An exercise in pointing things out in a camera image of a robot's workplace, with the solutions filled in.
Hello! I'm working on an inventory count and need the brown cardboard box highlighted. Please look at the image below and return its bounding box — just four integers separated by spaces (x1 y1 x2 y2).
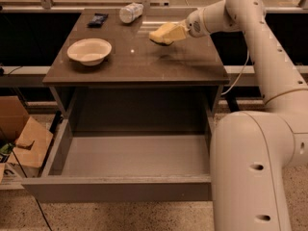
0 96 53 177

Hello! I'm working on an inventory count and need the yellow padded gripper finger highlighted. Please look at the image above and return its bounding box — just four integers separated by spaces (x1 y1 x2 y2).
157 22 188 42

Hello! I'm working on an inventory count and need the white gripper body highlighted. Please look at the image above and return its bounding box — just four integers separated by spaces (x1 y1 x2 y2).
186 9 210 38

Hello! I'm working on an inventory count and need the white paper bowl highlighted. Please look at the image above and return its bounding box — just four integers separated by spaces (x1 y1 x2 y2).
67 38 112 66

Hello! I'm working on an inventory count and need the dark brown cabinet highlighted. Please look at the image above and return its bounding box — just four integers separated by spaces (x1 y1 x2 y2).
43 8 228 114

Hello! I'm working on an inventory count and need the open grey top drawer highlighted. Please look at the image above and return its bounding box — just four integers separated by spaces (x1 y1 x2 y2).
22 94 216 204

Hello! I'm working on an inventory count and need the clear plastic bottle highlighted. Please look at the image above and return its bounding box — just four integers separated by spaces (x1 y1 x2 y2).
119 3 143 24

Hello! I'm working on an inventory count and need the yellow sponge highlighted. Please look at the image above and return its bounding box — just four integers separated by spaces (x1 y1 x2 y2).
149 30 173 46

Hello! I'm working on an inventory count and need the white cable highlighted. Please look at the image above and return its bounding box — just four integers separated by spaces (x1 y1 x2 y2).
220 50 250 97

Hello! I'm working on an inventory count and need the black floor cable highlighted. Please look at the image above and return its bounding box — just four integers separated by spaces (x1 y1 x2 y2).
0 125 54 231

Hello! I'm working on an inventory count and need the dark blue snack packet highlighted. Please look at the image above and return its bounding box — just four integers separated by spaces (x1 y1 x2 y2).
87 13 109 28

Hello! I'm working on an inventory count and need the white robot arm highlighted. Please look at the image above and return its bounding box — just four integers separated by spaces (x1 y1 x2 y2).
149 0 308 231

